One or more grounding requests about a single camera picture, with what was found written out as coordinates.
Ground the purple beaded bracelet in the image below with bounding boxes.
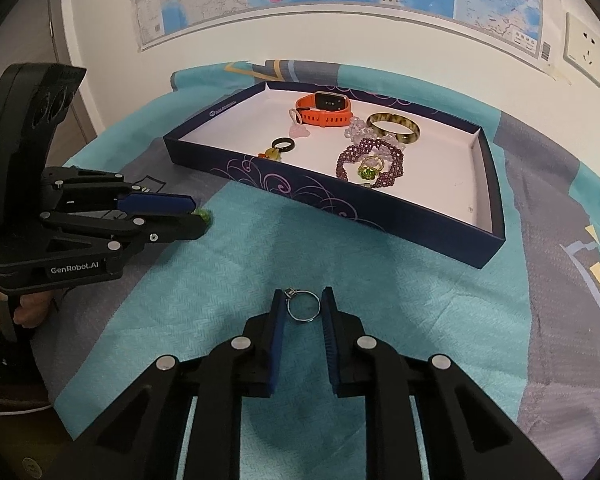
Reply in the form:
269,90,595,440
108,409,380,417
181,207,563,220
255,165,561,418
336,137,406,188

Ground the silver ring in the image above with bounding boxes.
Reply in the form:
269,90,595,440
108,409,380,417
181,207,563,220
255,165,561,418
284,287,322,322

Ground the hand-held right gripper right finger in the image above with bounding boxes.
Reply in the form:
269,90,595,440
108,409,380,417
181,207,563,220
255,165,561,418
321,287,561,480

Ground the person's dark olive jacket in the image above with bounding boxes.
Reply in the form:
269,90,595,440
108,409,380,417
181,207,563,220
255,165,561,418
0,330,76,480

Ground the black ring with orange pendant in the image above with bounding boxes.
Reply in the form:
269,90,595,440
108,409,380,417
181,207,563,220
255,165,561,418
257,137,297,162

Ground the clear beaded bracelet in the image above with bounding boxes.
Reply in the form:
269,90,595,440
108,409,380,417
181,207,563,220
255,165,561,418
342,116,407,161

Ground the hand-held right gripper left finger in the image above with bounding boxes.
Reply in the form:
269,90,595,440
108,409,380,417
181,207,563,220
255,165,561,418
45,289,287,480

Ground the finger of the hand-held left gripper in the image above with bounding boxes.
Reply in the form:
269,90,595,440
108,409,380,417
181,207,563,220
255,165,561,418
39,210,208,261
41,166,197,216

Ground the orange smartwatch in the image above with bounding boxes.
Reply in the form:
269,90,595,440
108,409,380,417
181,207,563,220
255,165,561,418
294,91,353,126

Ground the navy jewelry box tray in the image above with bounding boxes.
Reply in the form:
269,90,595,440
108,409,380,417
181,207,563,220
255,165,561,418
163,81,506,271

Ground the person's left hand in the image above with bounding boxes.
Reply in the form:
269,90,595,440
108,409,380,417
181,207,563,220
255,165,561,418
0,266,55,329

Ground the teal grey printed blanket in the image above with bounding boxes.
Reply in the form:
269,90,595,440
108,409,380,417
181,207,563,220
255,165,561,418
35,60,600,480

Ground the yellow brown bangle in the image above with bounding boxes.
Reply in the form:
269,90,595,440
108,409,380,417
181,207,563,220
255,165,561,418
366,111,421,145

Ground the white wall socket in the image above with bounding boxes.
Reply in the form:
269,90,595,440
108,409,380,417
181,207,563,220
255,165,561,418
564,11,600,86

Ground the pink charm hair tie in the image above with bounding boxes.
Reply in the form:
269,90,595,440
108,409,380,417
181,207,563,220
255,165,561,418
287,107,313,140

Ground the grey wardrobe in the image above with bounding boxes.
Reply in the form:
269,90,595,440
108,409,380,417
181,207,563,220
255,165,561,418
0,0,106,161

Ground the white cable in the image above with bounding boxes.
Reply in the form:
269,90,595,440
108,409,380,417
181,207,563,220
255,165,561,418
0,402,48,416

